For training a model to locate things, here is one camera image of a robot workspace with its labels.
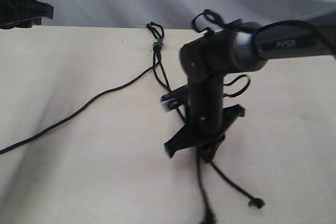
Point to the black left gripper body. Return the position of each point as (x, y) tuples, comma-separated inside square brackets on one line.
[(24, 13)]

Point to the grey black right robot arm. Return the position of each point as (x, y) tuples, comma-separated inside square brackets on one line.
[(238, 47)]

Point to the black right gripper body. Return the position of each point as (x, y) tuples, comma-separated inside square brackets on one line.
[(207, 138)]

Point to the grey cable tie wrap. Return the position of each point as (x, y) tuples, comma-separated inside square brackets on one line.
[(158, 45)]

